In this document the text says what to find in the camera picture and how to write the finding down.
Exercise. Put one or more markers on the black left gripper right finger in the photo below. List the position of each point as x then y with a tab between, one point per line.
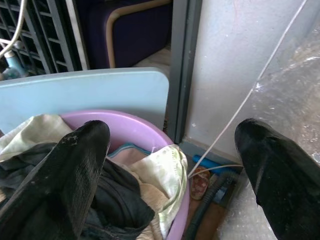
282	180

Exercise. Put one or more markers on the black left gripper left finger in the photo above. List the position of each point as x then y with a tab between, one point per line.
62	180

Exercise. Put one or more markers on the black garment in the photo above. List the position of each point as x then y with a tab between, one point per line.
120	197

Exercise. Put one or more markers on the pink and blue towel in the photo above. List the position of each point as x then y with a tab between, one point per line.
127	152

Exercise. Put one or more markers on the blue plastic tube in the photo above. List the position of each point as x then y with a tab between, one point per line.
212	163

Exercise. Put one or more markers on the red patterned slipper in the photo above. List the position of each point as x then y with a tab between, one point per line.
200	183

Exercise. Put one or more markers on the light blue plastic board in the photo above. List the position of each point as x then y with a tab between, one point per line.
82	95

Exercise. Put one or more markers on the cream fleece cloth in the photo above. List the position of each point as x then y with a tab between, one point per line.
152	197

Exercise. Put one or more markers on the pink plastic wash basin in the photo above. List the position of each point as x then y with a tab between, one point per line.
140	130

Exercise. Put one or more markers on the clear plastic sheet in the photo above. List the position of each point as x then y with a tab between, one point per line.
292	82

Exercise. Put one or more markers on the pale green floral cloth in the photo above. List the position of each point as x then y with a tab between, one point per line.
165	170

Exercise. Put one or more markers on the teal detergent bottle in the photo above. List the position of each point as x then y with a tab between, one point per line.
12	67

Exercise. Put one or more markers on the black lattice gate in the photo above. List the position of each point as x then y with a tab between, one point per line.
42	35

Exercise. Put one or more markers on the grey metal door frame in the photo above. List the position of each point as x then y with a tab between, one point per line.
182	70

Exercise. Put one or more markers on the dark blue armchair wooden frame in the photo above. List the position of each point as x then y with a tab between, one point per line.
135	27

